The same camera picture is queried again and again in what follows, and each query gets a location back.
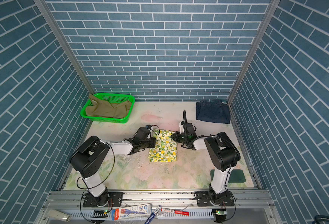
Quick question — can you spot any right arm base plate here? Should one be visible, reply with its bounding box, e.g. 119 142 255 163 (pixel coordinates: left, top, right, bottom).
193 191 235 207

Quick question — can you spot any toothpaste box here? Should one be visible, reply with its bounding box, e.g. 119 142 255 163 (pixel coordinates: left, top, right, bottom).
111 203 152 221

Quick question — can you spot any dark green pad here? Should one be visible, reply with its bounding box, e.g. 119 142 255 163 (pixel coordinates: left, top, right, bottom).
210 169 246 183

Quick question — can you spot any dark blue denim skirt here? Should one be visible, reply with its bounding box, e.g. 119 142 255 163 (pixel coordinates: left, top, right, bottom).
196 99 231 124

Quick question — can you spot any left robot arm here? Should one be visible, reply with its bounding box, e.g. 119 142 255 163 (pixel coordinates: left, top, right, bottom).
69 125 156 199

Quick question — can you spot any yellow lemon print skirt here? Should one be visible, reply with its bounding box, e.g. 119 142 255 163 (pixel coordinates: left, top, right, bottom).
148 129 177 162

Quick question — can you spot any blue marker pen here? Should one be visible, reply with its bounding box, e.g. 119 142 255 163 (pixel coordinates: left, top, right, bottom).
145 205 162 224

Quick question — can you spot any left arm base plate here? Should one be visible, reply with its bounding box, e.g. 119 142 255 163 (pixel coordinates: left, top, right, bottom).
81 191 124 208

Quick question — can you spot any aluminium rail frame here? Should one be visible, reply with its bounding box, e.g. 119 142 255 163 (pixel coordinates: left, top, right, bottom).
35 188 281 224

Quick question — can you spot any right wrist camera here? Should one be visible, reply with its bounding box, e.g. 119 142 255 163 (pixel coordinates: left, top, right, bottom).
179 121 185 133

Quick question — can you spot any red handled screwdriver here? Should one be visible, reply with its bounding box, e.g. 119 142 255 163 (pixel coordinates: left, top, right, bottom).
161 208 190 216

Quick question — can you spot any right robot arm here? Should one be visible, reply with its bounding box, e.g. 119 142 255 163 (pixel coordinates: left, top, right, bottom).
171 121 241 197

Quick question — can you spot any olive khaki skirt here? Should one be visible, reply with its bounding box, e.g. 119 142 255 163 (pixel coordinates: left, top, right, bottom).
86 94 132 119

